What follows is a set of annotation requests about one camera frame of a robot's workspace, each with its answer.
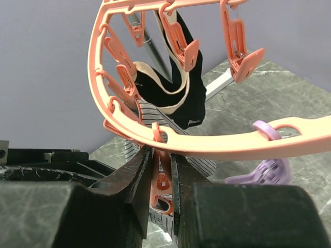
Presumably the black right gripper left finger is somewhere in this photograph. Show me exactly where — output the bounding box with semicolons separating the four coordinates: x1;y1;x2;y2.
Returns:
1;147;152;247

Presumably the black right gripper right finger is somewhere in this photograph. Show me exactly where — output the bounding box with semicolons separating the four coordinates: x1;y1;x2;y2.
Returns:
171;154;330;247

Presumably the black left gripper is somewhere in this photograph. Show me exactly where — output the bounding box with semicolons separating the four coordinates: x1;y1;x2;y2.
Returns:
1;140;115;187

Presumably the grey striped boxer underwear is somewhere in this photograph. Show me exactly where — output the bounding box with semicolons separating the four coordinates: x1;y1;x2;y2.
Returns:
124;100;217;237

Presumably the pink round clip hanger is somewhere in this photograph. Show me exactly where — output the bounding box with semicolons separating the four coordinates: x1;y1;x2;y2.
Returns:
88;1;330;161

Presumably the black underwear white waistband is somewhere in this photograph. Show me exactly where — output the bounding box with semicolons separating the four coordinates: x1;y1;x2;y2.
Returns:
133;11;206;130

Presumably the lilac clothes peg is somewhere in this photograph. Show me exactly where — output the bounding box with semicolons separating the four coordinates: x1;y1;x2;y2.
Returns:
224;120;291;185

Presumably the silver clothes rack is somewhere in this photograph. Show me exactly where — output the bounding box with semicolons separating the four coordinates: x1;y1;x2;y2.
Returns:
126;12;235;101

